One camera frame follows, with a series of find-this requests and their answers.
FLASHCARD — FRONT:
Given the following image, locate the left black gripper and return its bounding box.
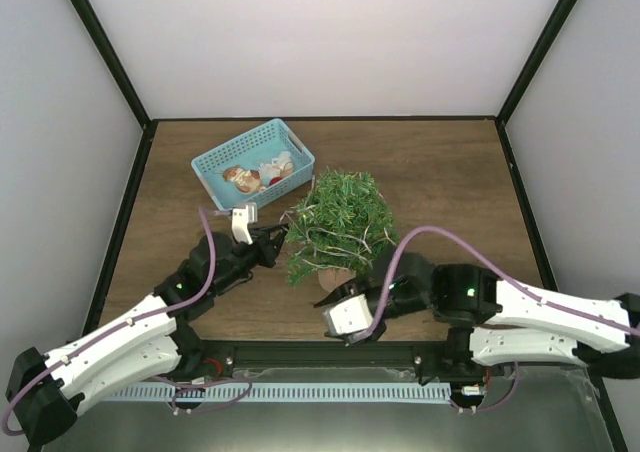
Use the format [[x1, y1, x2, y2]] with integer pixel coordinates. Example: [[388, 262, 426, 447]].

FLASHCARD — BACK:
[[211, 224, 291, 295]]

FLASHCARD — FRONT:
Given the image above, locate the clear led light string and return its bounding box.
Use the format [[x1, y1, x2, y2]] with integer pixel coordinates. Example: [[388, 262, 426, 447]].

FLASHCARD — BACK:
[[277, 171, 401, 273]]

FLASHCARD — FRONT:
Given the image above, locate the small green christmas tree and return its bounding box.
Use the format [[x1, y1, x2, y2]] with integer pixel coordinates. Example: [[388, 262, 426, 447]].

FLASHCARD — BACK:
[[281, 169, 399, 287]]

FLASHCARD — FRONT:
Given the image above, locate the gingerbread figure ornament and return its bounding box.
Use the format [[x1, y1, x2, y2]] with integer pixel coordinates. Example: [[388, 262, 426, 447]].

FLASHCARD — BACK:
[[222, 165, 266, 194]]

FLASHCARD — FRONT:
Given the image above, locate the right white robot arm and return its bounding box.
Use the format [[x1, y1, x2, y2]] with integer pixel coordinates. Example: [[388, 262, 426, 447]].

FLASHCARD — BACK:
[[316, 250, 639, 380]]

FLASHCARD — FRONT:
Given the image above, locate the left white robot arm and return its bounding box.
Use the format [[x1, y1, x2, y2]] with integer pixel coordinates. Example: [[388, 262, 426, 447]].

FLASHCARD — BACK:
[[1, 225, 288, 446]]

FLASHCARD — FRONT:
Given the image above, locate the blue plastic basket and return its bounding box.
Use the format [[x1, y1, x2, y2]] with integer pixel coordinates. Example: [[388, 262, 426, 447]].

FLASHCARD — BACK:
[[191, 119, 315, 209]]

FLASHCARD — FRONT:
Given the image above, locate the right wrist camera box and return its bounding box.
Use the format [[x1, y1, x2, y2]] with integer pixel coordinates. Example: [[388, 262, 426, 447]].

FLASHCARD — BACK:
[[322, 294, 374, 338]]

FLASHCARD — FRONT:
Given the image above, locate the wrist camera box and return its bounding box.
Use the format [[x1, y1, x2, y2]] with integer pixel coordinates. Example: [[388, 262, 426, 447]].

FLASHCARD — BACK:
[[230, 202, 258, 245], [322, 294, 374, 338]]

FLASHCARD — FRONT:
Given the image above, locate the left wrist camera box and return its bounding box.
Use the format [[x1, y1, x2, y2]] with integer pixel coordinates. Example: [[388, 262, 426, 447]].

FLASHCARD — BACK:
[[230, 202, 258, 245]]

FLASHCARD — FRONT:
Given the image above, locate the black aluminium front rail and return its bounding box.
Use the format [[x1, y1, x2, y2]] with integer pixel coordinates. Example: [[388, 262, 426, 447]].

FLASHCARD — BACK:
[[189, 339, 591, 373]]

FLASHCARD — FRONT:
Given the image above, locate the light blue cable duct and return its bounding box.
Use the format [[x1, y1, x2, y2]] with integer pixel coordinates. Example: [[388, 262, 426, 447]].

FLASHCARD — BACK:
[[104, 382, 452, 403]]

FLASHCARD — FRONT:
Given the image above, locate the black frame post left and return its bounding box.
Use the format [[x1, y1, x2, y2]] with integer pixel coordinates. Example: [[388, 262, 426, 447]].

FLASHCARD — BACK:
[[53, 0, 151, 125]]

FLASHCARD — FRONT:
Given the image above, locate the black frame post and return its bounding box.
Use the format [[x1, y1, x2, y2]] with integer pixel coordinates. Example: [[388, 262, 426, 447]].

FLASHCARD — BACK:
[[497, 0, 594, 123], [53, 0, 151, 125]]

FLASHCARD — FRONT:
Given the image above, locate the black frame post right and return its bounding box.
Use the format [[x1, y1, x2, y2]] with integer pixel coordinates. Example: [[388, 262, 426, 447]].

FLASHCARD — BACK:
[[497, 0, 594, 123]]

